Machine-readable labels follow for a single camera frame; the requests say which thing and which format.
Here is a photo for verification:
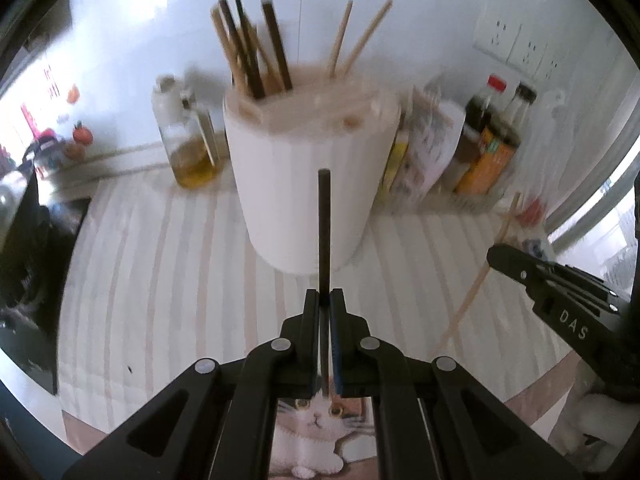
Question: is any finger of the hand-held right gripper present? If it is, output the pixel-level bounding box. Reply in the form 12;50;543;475
486;243;622;312

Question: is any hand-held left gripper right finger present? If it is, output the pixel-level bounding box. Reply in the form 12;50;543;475
330;287;583;480

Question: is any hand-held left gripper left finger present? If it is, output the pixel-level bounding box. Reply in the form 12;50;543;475
62;287;321;480

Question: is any white cylindrical chopstick holder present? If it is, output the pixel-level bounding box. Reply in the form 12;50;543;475
222;62;402;275

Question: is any small red object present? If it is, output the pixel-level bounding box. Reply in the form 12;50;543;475
517;195;548;227

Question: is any cat print table mat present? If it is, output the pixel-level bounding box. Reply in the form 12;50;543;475
62;350;581;480

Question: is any striped table mat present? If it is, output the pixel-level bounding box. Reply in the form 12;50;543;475
57;160;581;433

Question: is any white printed seasoning packet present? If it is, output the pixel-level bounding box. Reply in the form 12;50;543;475
390;87;468;207

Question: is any red cap sauce bottle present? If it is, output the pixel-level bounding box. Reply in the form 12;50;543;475
452;75;508;181

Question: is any black cap sauce bottle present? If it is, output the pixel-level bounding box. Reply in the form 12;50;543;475
500;82;539;147

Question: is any glass oil cruet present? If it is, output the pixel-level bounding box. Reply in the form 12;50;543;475
181;91;223;173

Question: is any glass oil bottle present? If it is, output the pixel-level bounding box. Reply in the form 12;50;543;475
151;74;223;190

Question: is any black stove top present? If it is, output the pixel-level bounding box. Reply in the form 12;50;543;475
0;170;91;396

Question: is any colourful printed package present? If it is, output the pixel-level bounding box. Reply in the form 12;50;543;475
20;102;66;177

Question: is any metal window frame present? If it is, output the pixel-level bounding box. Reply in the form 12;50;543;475
545;160;640;301

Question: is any white wall hook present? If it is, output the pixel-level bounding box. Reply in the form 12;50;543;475
542;87;569;117

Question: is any white wall socket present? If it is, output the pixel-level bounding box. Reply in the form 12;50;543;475
509;25;548;77
539;45;568;83
474;10;522;63

